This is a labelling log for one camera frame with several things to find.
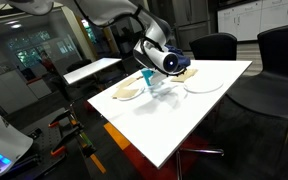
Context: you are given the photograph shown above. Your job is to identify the white plate under napkin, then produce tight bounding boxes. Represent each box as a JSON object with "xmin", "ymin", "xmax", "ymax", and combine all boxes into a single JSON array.
[{"xmin": 112, "ymin": 84, "xmax": 146, "ymax": 102}]

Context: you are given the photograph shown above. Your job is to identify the metal table leg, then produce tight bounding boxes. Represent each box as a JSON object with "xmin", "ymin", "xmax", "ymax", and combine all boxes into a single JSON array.
[{"xmin": 175, "ymin": 148, "xmax": 225, "ymax": 180}]

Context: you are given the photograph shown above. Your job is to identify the white kitchen cabinets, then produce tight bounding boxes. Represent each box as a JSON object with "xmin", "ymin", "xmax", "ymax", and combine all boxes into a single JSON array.
[{"xmin": 217, "ymin": 0, "xmax": 288, "ymax": 43}]

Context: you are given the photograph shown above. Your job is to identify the black chair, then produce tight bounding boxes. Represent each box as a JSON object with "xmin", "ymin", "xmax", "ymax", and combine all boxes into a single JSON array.
[
  {"xmin": 188, "ymin": 32, "xmax": 238, "ymax": 62},
  {"xmin": 226, "ymin": 22, "xmax": 288, "ymax": 180}
]

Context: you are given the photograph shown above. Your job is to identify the white side table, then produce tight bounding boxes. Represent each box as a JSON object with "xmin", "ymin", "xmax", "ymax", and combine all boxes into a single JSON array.
[{"xmin": 63, "ymin": 57, "xmax": 123, "ymax": 85}]

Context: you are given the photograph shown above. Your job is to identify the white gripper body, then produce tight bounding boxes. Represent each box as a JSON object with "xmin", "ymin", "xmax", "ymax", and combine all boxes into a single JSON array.
[{"xmin": 149, "ymin": 71, "xmax": 168, "ymax": 88}]

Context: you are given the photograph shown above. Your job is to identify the empty white plate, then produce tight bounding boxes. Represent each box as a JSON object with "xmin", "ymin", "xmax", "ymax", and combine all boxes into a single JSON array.
[{"xmin": 183, "ymin": 75, "xmax": 224, "ymax": 94}]

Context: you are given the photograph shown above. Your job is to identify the black mounting plate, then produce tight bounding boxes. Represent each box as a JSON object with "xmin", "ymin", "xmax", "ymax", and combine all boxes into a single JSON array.
[{"xmin": 15, "ymin": 113, "xmax": 97, "ymax": 180}]

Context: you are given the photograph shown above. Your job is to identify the white robot base blue lights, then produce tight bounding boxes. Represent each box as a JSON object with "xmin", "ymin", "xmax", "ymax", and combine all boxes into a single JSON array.
[{"xmin": 0, "ymin": 99, "xmax": 34, "ymax": 180}]

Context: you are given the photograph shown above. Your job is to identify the light blue cup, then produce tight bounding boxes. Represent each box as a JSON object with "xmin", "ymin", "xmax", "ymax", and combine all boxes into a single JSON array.
[{"xmin": 140, "ymin": 68, "xmax": 155, "ymax": 88}]

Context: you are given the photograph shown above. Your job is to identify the stainless steel refrigerator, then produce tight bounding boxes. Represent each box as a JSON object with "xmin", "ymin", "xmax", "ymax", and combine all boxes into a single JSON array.
[{"xmin": 172, "ymin": 0, "xmax": 219, "ymax": 51}]

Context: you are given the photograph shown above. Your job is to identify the dark blue cloth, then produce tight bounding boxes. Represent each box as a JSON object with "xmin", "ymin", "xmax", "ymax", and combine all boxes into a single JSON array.
[{"xmin": 165, "ymin": 44, "xmax": 192, "ymax": 68}]

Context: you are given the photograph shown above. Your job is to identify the person in red shirt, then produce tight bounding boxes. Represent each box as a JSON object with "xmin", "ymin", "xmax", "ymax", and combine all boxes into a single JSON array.
[{"xmin": 38, "ymin": 49, "xmax": 57, "ymax": 75}]

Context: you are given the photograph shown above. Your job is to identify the wooden framed door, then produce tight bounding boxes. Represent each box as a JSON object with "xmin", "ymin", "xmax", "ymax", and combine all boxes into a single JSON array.
[{"xmin": 71, "ymin": 18, "xmax": 100, "ymax": 61}]

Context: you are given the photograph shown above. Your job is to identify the black clamp orange handle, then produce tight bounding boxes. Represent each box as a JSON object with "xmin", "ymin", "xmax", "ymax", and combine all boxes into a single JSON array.
[
  {"xmin": 49, "ymin": 123, "xmax": 86, "ymax": 158},
  {"xmin": 48, "ymin": 108, "xmax": 82, "ymax": 134}
]

